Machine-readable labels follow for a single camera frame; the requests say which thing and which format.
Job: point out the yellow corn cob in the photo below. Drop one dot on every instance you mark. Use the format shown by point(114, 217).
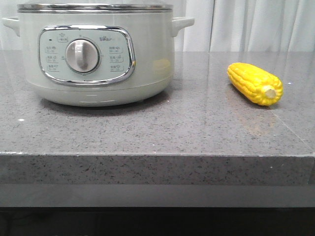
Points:
point(256, 84)

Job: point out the pale green electric pot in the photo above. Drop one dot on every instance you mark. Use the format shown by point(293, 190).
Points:
point(68, 66)

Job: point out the glass pot lid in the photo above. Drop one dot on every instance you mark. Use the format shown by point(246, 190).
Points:
point(67, 8)

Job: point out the white curtain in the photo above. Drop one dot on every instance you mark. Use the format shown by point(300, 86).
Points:
point(192, 26)

